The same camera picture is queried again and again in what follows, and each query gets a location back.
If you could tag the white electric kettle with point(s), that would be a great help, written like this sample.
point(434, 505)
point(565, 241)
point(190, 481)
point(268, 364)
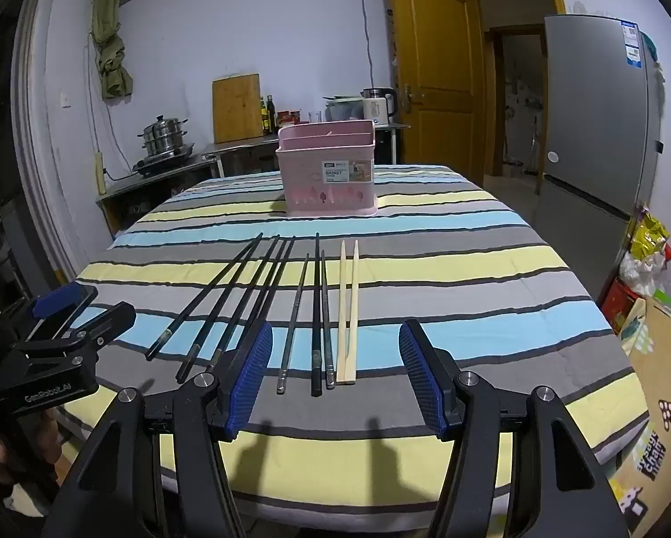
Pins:
point(377, 109)

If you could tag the chopsticks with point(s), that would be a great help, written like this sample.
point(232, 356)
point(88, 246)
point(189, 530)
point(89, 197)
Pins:
point(326, 319)

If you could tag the yellowed power strip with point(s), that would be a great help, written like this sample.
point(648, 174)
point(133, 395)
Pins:
point(100, 173)

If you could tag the mop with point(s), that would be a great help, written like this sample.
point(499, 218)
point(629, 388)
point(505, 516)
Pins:
point(534, 145)

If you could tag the wall poster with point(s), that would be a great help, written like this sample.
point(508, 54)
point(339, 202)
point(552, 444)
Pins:
point(387, 39)

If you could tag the grey refrigerator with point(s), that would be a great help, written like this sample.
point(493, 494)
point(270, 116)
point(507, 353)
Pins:
point(593, 123)

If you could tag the green hanging cloth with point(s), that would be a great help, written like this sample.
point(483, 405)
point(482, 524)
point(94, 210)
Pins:
point(111, 50)

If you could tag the black chopstick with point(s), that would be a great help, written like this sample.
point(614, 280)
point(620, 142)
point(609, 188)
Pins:
point(229, 306)
point(316, 314)
point(248, 305)
point(266, 291)
point(205, 296)

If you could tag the yellow oil bottle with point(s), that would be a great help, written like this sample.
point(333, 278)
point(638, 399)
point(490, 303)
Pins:
point(262, 120)

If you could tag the white plastic bag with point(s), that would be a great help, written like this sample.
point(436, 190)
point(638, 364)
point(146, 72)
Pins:
point(641, 274)

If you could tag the steel stove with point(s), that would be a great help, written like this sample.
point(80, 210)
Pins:
point(161, 163)

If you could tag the striped tablecloth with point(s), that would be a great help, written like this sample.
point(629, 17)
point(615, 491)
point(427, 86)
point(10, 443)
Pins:
point(425, 269)

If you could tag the printed cardboard box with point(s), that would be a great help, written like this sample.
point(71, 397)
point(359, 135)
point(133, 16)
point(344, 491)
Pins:
point(660, 403)

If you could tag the steel steamer pot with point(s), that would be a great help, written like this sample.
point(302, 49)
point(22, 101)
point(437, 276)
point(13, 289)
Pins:
point(164, 137)

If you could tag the yellow wooden door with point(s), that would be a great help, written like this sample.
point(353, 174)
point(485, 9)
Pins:
point(431, 67)

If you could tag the steel stove shelf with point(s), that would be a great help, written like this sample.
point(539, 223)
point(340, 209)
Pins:
point(145, 193)

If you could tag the white doorway frame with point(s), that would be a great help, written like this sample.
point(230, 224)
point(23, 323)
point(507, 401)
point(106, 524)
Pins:
point(61, 179)

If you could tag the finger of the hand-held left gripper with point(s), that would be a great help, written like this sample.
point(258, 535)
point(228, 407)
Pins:
point(114, 316)
point(61, 300)

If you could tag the wooden cutting board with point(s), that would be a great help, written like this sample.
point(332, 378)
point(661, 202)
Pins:
point(237, 109)

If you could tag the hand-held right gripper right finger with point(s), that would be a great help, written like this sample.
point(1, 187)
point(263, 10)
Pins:
point(422, 375)

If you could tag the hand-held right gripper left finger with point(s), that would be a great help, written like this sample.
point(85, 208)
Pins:
point(251, 375)

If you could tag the pink plastic basket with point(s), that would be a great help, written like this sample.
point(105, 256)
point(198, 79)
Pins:
point(324, 179)

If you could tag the red-lidded jar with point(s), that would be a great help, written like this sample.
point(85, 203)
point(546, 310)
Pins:
point(284, 119)

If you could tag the white wall switch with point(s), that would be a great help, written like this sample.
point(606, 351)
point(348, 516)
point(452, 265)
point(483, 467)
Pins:
point(65, 99)

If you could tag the red box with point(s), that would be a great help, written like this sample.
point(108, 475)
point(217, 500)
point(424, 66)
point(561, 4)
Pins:
point(621, 305)

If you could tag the dark sauce bottle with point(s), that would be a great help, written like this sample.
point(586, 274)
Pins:
point(270, 117)

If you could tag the clear plastic container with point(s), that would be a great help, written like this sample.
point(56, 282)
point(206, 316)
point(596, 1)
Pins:
point(344, 111)

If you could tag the grey metal-tipped chopstick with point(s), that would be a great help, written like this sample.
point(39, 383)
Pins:
point(293, 323)

